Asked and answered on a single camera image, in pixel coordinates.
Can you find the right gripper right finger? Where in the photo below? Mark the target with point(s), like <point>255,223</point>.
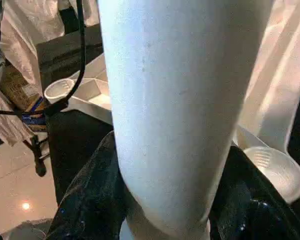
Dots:
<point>252,212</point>

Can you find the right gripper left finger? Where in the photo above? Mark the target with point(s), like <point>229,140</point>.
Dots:
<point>90,200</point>

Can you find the white plastic table leg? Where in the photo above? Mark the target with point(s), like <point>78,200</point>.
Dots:
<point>177,100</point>

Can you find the black mat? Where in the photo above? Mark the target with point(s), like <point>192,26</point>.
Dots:
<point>77,140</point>

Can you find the black stand leg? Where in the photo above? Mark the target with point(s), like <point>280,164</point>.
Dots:
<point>38,160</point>

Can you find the brown cardboard box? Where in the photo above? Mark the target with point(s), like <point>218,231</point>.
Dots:
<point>17,90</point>

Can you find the white plastic sheet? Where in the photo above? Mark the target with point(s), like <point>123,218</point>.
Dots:
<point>27,30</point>

